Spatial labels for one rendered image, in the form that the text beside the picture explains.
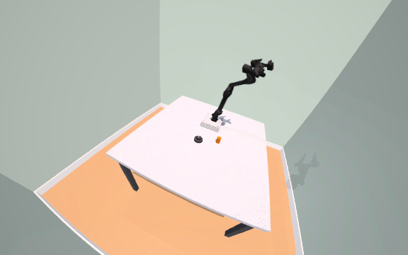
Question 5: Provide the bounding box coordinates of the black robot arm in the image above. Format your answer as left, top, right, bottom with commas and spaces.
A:
211, 64, 266, 122

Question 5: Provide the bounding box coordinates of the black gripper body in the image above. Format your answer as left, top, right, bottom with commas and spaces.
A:
251, 60, 274, 71

